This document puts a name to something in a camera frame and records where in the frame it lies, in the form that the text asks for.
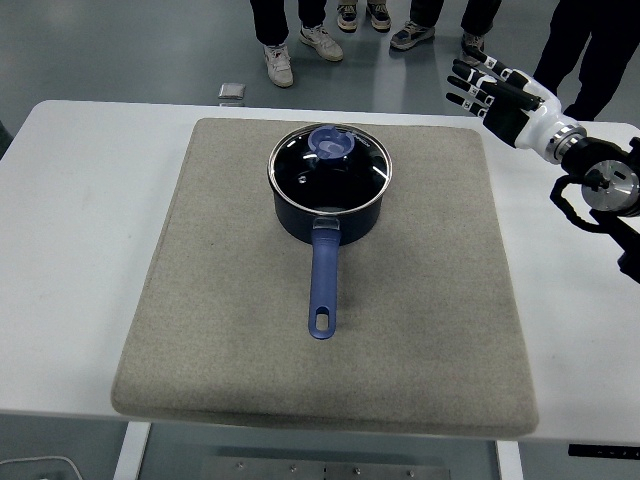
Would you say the white cable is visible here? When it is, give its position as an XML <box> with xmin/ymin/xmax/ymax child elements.
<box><xmin>0</xmin><ymin>455</ymin><xmax>81</xmax><ymax>480</ymax></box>

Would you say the person with white sneakers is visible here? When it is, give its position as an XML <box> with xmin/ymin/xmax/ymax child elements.
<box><xmin>248</xmin><ymin>0</ymin><xmax>345</xmax><ymax>89</ymax></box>

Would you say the grey metal plate with screws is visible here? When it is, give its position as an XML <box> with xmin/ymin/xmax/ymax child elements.
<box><xmin>199</xmin><ymin>455</ymin><xmax>451</xmax><ymax>480</ymax></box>

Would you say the dark pot with blue handle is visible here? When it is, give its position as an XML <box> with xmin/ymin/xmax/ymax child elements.
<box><xmin>269</xmin><ymin>169</ymin><xmax>389</xmax><ymax>342</ymax></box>

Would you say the person with dark brown sneakers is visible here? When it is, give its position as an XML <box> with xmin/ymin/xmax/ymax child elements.
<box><xmin>335</xmin><ymin>0</ymin><xmax>392</xmax><ymax>34</ymax></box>

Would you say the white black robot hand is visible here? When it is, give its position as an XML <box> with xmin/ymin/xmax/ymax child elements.
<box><xmin>445</xmin><ymin>48</ymin><xmax>569</xmax><ymax>154</ymax></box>

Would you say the person with black sneakers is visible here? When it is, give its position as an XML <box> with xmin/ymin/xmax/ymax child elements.
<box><xmin>532</xmin><ymin>0</ymin><xmax>640</xmax><ymax>122</ymax></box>

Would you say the black table control panel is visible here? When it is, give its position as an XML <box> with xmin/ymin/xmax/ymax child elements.
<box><xmin>568</xmin><ymin>443</ymin><xmax>640</xmax><ymax>459</ymax></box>

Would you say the beige fabric mat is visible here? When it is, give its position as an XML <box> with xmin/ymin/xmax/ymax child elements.
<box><xmin>109</xmin><ymin>117</ymin><xmax>541</xmax><ymax>436</ymax></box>

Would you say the white table leg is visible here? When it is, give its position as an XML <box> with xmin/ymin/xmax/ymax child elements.
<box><xmin>112</xmin><ymin>422</ymin><xmax>152</xmax><ymax>480</ymax></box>
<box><xmin>492</xmin><ymin>439</ymin><xmax>524</xmax><ymax>480</ymax></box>

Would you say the person with grey sneakers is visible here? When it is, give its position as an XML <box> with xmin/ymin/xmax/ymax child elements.
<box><xmin>389</xmin><ymin>0</ymin><xmax>504</xmax><ymax>64</ymax></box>

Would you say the glass lid with blue knob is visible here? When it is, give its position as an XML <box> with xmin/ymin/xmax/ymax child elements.
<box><xmin>267</xmin><ymin>123</ymin><xmax>394</xmax><ymax>214</ymax></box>

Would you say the silver floor plate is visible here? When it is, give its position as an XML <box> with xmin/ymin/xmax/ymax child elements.
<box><xmin>217</xmin><ymin>82</ymin><xmax>247</xmax><ymax>103</ymax></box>

